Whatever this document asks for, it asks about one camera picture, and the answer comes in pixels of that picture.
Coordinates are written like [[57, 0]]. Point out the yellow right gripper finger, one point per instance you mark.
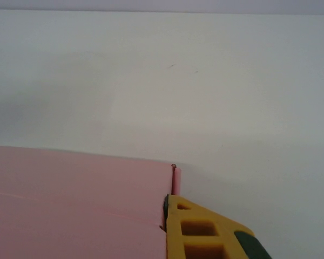
[[199, 232]]

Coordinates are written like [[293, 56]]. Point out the pink paper box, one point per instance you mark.
[[70, 205]]

